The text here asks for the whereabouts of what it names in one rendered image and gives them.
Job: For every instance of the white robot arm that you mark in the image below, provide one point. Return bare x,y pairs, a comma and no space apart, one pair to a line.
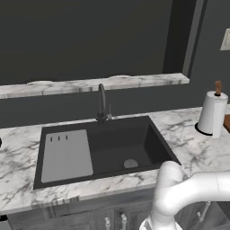
179,191

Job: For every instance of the black kitchen sink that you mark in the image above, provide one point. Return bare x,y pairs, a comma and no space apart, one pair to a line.
99,149

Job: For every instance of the white paper towel roll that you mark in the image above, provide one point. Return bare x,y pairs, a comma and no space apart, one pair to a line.
212,112

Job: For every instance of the dark grey sink tap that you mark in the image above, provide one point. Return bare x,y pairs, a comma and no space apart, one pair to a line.
102,104

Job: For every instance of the brown wooden cutting board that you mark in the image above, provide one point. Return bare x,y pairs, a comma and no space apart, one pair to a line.
227,123

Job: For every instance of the dark grey cupboard door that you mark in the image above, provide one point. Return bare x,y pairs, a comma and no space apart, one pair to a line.
66,220
134,215

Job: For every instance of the black round object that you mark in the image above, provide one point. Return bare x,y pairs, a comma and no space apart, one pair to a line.
0,142

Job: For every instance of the beige wall socket plate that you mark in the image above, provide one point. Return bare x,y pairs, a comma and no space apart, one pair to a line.
225,39

